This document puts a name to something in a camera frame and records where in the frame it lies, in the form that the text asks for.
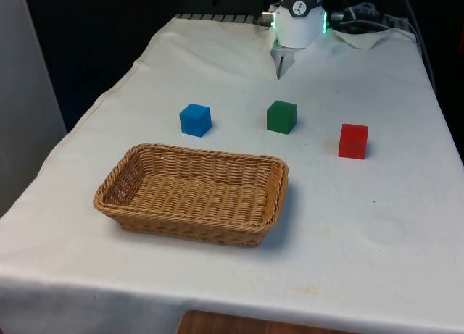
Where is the wicker basket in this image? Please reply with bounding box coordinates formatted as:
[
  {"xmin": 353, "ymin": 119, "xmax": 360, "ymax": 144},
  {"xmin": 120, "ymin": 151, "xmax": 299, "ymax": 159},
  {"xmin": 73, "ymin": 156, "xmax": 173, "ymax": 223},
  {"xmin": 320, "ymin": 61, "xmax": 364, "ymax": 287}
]
[{"xmin": 93, "ymin": 143, "xmax": 290, "ymax": 248}]

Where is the blue cube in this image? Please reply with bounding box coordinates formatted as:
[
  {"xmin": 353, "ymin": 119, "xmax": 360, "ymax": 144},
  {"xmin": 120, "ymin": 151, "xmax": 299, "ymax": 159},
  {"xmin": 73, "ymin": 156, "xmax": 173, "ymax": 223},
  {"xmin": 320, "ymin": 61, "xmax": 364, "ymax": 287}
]
[{"xmin": 179, "ymin": 103, "xmax": 212, "ymax": 135}]

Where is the green cube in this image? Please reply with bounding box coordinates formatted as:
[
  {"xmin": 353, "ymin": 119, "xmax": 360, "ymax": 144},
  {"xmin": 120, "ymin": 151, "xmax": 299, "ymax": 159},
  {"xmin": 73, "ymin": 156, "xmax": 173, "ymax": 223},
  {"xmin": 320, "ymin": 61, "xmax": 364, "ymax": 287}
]
[{"xmin": 266, "ymin": 100, "xmax": 299, "ymax": 135}]

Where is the red cube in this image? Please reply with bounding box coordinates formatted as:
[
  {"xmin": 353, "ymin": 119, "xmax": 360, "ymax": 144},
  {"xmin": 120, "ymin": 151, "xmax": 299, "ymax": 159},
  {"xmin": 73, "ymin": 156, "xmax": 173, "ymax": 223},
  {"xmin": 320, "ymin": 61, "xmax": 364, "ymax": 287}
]
[{"xmin": 338, "ymin": 122, "xmax": 370, "ymax": 161}]

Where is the pale grey locker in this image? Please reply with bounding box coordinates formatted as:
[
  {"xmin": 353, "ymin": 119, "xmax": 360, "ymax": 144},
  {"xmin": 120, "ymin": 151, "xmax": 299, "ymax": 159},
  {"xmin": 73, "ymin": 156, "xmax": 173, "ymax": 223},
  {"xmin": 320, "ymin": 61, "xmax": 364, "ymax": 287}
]
[{"xmin": 0, "ymin": 0, "xmax": 69, "ymax": 219}]

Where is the black cable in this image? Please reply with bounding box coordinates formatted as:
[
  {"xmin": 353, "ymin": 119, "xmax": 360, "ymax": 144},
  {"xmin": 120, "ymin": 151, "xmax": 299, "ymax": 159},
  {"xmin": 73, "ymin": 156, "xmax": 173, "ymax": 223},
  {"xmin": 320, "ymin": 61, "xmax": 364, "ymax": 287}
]
[{"xmin": 330, "ymin": 4, "xmax": 389, "ymax": 33}]

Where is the grey cable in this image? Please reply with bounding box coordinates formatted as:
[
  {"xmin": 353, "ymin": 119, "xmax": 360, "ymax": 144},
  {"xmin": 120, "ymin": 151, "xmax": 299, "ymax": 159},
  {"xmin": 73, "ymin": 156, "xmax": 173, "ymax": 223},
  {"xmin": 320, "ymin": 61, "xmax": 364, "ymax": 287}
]
[{"xmin": 400, "ymin": 0, "xmax": 437, "ymax": 91}]

